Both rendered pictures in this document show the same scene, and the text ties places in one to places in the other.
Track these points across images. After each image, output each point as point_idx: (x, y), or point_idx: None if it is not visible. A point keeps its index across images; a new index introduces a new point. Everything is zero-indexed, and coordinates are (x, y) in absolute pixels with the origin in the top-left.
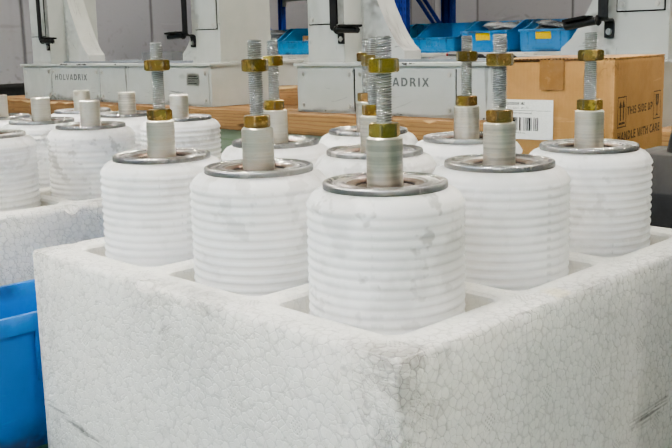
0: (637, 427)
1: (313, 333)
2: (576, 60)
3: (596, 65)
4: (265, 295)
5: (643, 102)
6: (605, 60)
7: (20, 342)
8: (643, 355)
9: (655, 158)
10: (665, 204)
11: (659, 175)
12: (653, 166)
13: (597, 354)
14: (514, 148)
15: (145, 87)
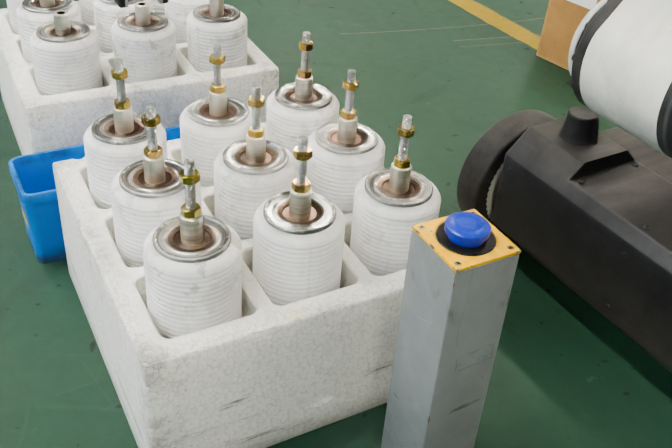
0: (372, 373)
1: (126, 322)
2: None
3: None
4: (135, 267)
5: None
6: None
7: (53, 204)
8: (380, 338)
9: (542, 139)
10: (531, 181)
11: (537, 156)
12: (537, 146)
13: (329, 343)
14: (307, 208)
15: None
